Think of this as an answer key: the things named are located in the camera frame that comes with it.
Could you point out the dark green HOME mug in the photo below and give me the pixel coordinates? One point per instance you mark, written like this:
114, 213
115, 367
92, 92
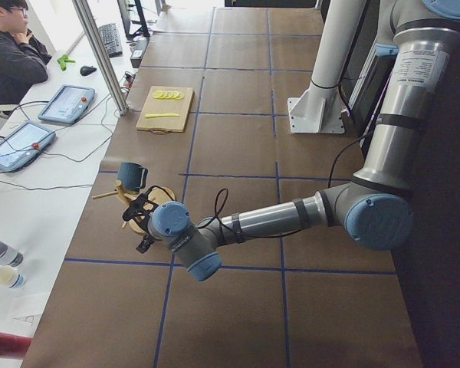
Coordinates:
133, 176

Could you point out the aluminium frame post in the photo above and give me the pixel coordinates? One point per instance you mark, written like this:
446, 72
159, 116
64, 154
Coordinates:
89, 26

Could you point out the black computer mouse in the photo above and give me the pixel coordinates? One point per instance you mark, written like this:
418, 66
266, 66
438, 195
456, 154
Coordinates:
87, 70

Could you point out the wooden cup storage rack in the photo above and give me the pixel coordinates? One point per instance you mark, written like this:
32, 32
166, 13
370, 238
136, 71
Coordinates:
159, 195

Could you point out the teach pendant near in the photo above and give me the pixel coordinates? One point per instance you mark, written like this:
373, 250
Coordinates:
24, 145

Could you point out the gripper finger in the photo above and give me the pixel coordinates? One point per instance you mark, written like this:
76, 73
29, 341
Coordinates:
142, 248

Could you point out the bamboo cutting board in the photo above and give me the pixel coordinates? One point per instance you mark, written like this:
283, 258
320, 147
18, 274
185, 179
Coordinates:
165, 124

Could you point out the seated person in black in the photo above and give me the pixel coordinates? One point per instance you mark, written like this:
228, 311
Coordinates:
23, 58

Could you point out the black keyboard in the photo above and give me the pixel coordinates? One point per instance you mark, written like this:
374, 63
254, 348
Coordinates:
110, 38

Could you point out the white paper cup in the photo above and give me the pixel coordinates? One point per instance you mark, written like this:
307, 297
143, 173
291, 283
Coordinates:
11, 278

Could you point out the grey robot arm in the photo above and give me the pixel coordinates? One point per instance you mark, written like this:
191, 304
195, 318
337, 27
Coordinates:
373, 207

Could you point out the teach pendant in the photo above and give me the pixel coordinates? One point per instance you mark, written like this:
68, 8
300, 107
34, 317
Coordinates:
24, 145
67, 105

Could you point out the black box with label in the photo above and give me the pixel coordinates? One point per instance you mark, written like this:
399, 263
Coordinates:
138, 49

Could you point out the teach pendant far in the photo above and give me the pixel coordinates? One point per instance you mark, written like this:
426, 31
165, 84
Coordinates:
67, 105

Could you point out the green plastic clamp tool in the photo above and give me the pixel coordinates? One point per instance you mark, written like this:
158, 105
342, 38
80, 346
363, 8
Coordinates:
64, 60

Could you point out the clear water bottle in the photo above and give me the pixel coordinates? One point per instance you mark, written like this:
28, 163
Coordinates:
10, 256

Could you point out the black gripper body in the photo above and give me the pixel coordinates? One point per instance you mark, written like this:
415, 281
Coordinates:
145, 244

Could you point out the yellow plastic knife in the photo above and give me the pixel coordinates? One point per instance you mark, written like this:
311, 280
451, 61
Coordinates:
160, 115

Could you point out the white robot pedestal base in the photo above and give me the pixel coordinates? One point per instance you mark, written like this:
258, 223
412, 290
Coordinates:
318, 110

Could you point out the red object at edge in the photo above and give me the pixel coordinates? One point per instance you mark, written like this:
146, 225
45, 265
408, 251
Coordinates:
13, 346

